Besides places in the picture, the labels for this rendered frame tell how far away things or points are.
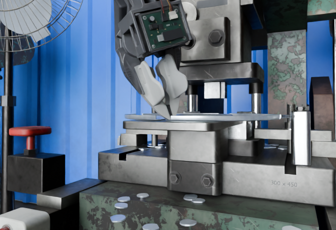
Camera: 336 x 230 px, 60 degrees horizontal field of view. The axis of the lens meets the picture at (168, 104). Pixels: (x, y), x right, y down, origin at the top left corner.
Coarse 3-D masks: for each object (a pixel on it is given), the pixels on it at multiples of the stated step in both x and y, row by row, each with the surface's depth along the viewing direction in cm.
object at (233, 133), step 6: (234, 126) 61; (240, 126) 61; (246, 126) 61; (228, 132) 62; (234, 132) 61; (240, 132) 60; (246, 132) 61; (228, 138) 61; (234, 138) 61; (240, 138) 60; (246, 138) 61
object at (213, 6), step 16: (192, 0) 62; (208, 0) 60; (224, 0) 59; (192, 16) 60; (208, 16) 60; (224, 16) 56; (240, 16) 58; (192, 32) 58; (208, 32) 57; (224, 32) 56; (240, 32) 57; (192, 48) 58; (208, 48) 57; (224, 48) 56; (240, 48) 57; (192, 64) 61; (208, 64) 61
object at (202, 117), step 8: (168, 120) 43; (176, 120) 43; (184, 120) 42; (192, 120) 42; (200, 120) 42; (208, 120) 42; (216, 120) 42; (224, 120) 42; (232, 120) 42; (240, 120) 42; (248, 120) 43; (256, 120) 44
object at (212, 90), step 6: (204, 84) 67; (210, 84) 66; (216, 84) 65; (222, 84) 65; (204, 90) 67; (210, 90) 66; (216, 90) 65; (222, 90) 65; (204, 96) 67; (210, 96) 66; (216, 96) 65; (222, 96) 65
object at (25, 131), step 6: (24, 126) 61; (30, 126) 61; (36, 126) 60; (42, 126) 61; (48, 126) 61; (12, 132) 57; (18, 132) 56; (24, 132) 56; (30, 132) 56; (36, 132) 57; (42, 132) 59; (48, 132) 60; (30, 138) 59; (30, 144) 59
